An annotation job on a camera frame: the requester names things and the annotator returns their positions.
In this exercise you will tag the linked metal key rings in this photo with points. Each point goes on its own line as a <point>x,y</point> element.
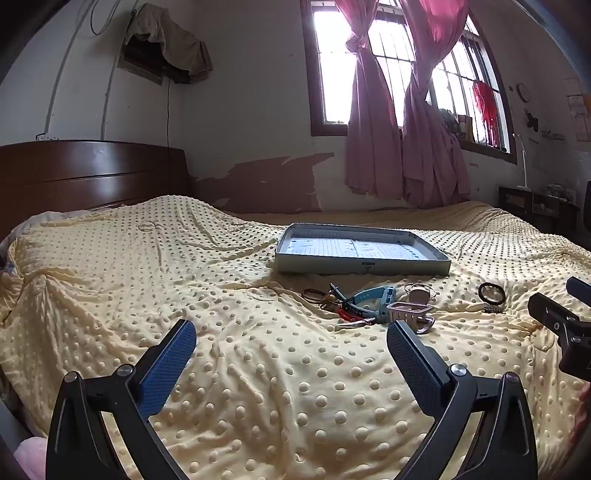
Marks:
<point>407,287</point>

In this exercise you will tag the round wall clock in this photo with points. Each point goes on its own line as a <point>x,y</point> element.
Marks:
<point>523,92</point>

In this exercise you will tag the grey shallow cardboard box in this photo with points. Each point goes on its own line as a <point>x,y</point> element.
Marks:
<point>323,265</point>

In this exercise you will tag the black wall decoration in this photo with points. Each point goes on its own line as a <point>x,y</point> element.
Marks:
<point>531,120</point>

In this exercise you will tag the yellow dotted blanket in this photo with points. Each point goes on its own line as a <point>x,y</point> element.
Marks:
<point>231,323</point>

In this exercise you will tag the barred window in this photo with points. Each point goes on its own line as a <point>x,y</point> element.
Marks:
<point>332,69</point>

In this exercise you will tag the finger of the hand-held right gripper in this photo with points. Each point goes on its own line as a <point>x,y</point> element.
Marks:
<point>581,288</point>
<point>547,311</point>

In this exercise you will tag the white desk lamp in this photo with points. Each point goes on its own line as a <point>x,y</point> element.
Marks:
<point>522,187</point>

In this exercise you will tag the brown hanging clothes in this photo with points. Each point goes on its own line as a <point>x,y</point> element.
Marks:
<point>175,41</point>

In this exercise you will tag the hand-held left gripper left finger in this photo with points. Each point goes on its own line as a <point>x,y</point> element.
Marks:
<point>168,360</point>

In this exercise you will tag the white wall socket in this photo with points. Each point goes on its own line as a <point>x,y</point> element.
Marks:
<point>46,137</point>

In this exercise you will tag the black bangle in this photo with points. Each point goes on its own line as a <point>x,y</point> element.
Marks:
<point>480,293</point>

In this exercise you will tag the dark wooden desk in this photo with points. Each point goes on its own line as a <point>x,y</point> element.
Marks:
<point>512,203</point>

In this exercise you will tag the dark wooden headboard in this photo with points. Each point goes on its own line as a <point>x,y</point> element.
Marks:
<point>92,175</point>

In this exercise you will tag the pink plush item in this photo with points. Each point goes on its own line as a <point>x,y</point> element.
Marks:
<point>28,454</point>

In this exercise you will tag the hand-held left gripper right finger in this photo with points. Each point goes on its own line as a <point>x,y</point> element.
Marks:
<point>411,360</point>

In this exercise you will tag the wall paper sheets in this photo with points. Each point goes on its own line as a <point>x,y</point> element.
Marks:
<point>579,115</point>

